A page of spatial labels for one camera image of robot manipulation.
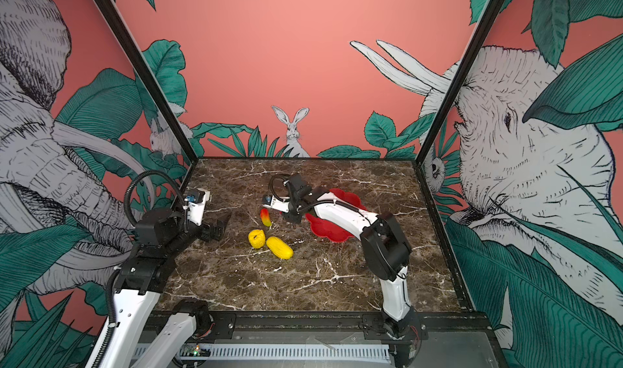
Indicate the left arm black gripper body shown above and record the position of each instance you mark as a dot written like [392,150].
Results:
[204,232]

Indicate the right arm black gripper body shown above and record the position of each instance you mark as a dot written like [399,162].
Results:
[296,211]

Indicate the red yellow green mango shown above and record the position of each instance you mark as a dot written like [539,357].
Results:
[265,218]

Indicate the yellow fake apple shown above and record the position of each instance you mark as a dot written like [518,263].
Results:
[257,239]

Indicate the yellow fake lemon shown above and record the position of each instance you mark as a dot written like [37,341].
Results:
[279,248]

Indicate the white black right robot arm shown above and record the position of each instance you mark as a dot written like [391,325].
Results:
[386,248]

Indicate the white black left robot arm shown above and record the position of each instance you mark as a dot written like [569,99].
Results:
[134,290]

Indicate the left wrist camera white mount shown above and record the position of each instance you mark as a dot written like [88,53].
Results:
[194,204]

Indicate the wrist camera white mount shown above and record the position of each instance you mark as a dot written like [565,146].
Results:
[274,203]
[194,204]

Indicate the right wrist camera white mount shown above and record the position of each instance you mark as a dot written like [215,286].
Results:
[274,203]

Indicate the white ventilated cable duct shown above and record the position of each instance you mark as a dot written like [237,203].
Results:
[274,352]

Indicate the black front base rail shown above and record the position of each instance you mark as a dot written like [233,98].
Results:
[373,324]

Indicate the black left corner post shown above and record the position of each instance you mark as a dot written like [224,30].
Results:
[147,77]

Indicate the black corner post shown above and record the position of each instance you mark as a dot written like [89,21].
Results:
[482,30]
[147,77]

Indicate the black right corner post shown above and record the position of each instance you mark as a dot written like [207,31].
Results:
[482,30]

